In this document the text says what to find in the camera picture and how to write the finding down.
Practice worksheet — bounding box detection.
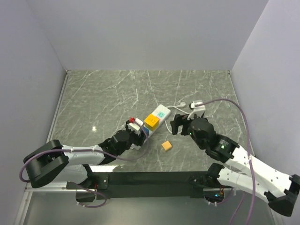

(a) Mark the blue cube socket adapter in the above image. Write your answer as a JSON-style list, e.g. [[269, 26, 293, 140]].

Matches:
[[143, 126, 150, 137]]

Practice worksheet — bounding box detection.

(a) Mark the white power strip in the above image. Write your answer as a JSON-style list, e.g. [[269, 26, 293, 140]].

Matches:
[[126, 105, 171, 142]]

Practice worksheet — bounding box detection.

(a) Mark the yellow cube socket adapter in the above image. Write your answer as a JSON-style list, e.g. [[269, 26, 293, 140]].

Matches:
[[144, 114, 160, 131]]

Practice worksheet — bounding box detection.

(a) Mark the small orange plug adapter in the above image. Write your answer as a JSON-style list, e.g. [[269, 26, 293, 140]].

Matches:
[[161, 141, 172, 151]]

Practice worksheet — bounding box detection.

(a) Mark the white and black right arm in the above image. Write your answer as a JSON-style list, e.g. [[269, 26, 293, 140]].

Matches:
[[170, 114, 300, 217]]

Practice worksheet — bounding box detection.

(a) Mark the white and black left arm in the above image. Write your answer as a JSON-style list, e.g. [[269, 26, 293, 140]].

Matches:
[[19, 128, 149, 188]]

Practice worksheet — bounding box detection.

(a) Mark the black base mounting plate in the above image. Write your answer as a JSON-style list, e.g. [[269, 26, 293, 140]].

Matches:
[[80, 171, 221, 199]]

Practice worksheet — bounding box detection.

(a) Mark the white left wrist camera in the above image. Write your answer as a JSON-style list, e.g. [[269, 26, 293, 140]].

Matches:
[[127, 117, 144, 135]]

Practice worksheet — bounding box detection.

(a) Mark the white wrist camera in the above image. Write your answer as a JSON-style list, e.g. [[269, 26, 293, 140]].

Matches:
[[127, 117, 144, 135], [188, 100, 206, 112]]

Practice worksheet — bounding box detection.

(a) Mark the white power strip cable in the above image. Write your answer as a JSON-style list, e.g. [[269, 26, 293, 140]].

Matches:
[[164, 101, 187, 133]]

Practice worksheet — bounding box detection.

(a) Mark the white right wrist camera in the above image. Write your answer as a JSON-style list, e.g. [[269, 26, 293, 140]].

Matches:
[[188, 100, 206, 112]]

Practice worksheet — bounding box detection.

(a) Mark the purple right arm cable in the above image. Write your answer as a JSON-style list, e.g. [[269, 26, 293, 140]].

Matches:
[[199, 98, 257, 225]]

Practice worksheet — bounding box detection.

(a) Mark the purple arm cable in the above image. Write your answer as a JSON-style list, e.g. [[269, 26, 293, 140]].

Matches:
[[18, 123, 150, 209], [199, 98, 257, 225]]

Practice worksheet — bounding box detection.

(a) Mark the aluminium frame rail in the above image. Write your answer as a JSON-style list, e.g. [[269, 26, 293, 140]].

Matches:
[[14, 69, 72, 225]]

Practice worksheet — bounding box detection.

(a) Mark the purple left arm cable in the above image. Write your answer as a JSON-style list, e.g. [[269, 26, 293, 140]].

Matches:
[[18, 123, 150, 209]]

